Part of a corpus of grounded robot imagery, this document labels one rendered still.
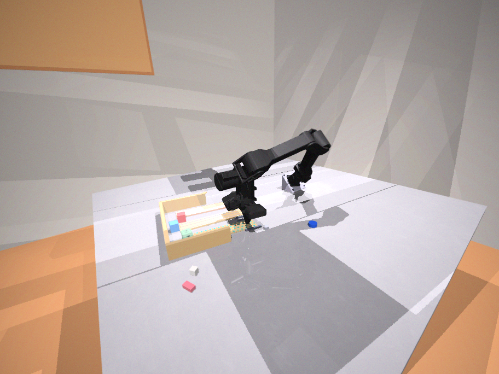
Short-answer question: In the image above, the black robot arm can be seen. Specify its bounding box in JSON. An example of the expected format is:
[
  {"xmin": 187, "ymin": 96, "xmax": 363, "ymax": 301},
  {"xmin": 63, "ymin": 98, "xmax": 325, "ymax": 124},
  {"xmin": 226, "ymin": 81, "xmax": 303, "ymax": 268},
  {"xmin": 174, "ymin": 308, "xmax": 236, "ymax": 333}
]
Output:
[{"xmin": 214, "ymin": 128, "xmax": 331, "ymax": 211}]

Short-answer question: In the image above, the pink rectangular block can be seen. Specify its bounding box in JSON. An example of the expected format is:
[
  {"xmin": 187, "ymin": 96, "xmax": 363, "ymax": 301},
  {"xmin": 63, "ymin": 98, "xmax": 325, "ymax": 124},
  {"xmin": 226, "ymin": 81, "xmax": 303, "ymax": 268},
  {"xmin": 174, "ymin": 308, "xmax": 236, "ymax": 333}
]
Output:
[{"xmin": 182, "ymin": 281, "xmax": 196, "ymax": 293}]

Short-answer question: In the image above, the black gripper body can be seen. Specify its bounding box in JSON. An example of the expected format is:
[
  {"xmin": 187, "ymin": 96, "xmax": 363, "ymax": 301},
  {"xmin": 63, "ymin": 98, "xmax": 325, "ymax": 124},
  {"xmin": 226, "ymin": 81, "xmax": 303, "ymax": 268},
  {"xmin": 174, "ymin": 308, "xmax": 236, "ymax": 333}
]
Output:
[{"xmin": 236, "ymin": 185, "xmax": 266, "ymax": 219}]

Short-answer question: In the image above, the tan strip with teal polka dots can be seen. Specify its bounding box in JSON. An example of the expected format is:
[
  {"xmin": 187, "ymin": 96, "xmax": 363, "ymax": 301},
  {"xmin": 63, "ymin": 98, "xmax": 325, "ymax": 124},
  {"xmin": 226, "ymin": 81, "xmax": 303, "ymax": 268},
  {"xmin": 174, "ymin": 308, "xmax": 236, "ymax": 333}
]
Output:
[{"xmin": 230, "ymin": 219, "xmax": 257, "ymax": 234}]

